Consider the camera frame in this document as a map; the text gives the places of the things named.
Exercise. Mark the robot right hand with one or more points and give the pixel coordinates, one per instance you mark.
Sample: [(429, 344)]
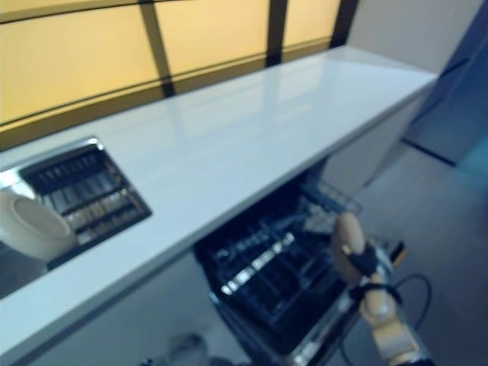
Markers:
[(366, 263)]

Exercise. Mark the open dishwasher door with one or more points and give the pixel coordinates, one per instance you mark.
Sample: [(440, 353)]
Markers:
[(324, 335)]

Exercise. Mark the white base cabinet panel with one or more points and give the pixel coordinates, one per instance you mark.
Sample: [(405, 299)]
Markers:
[(381, 141)]

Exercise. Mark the dark grey tall cabinet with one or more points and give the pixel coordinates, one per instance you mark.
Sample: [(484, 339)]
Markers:
[(457, 84)]

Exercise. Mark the white narrow cabinet door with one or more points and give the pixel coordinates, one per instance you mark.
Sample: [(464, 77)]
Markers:
[(133, 316)]

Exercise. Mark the black dish drying rack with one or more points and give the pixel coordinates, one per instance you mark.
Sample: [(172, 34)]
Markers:
[(95, 198)]

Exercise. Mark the stainless steel sink basin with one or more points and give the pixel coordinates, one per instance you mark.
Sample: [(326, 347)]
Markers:
[(15, 267)]

